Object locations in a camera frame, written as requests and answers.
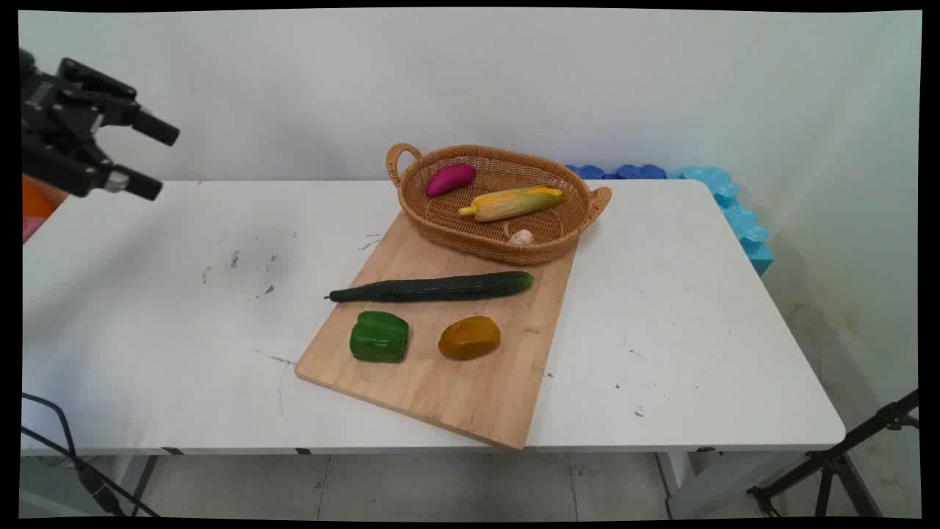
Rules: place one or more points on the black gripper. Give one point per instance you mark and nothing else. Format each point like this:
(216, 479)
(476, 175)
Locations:
(51, 110)

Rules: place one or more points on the dark green toy cucumber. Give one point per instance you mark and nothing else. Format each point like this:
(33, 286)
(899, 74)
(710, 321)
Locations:
(433, 288)

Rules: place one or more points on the pink object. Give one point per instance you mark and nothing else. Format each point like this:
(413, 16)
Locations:
(31, 228)

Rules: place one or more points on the green toy bell pepper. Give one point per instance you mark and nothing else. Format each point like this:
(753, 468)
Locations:
(379, 338)

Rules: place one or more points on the white table leg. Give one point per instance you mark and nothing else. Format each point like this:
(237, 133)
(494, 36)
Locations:
(132, 481)
(694, 485)

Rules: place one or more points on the purple toy eggplant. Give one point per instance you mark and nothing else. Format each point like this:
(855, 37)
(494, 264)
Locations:
(449, 179)

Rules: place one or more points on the yellow toy corn cob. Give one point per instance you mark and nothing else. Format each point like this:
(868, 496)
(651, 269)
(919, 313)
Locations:
(514, 203)

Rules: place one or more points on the yellow-brown toy potato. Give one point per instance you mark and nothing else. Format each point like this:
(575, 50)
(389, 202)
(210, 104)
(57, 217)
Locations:
(470, 339)

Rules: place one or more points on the white toy garlic bulb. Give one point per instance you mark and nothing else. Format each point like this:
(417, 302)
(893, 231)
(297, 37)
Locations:
(522, 236)

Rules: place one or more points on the wooden cutting board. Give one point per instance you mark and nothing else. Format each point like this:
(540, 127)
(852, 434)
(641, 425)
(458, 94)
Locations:
(448, 397)

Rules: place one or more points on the dark blue foam mat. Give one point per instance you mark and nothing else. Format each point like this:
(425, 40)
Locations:
(640, 172)
(587, 172)

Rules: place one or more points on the light blue foam mat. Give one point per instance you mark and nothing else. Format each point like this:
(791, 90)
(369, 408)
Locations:
(742, 220)

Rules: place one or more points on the black tripod stand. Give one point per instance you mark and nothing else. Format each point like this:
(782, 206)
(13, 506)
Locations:
(833, 463)

